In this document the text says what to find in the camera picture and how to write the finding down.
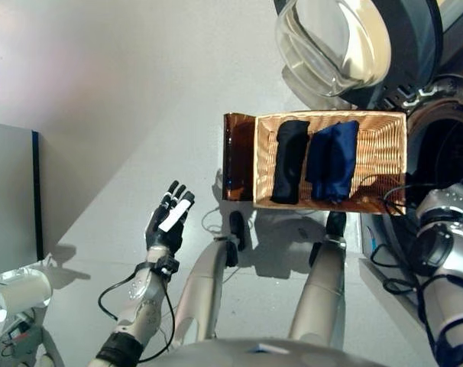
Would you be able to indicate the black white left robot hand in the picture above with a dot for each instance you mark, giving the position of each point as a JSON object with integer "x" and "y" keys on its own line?
{"x": 166, "y": 233}

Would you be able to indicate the black garment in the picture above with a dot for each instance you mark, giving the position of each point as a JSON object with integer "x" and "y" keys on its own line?
{"x": 289, "y": 160}

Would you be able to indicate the blue garment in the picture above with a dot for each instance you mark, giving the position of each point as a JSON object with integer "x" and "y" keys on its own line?
{"x": 332, "y": 160}

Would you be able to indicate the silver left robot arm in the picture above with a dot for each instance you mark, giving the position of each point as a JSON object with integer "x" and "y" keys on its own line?
{"x": 143, "y": 302}

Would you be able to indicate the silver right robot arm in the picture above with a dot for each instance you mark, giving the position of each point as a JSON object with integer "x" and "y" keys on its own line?
{"x": 445, "y": 244}

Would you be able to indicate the dark grey washing machine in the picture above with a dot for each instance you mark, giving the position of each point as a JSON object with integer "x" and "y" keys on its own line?
{"x": 438, "y": 145}

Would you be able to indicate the round glass washing machine door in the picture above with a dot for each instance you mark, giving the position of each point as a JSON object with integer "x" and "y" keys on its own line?
{"x": 411, "y": 46}

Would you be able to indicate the brown translucent plastic stool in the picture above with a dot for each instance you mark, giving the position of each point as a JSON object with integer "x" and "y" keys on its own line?
{"x": 239, "y": 156}

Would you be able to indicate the white robot device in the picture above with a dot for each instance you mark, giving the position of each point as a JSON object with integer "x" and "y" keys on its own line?
{"x": 21, "y": 292}

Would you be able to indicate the grey robot torso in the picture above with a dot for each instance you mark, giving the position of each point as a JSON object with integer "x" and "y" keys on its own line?
{"x": 273, "y": 353}

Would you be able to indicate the grey cabinet with blue edge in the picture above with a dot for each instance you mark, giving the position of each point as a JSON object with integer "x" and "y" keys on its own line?
{"x": 10, "y": 191}

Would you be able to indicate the blue white label sticker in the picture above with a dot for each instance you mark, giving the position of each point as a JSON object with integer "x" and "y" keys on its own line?
{"x": 370, "y": 239}

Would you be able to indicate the wicker laundry basket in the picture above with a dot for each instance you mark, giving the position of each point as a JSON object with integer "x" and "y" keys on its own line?
{"x": 380, "y": 153}

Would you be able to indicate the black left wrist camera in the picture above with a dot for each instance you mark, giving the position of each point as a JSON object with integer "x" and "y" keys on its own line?
{"x": 166, "y": 265}

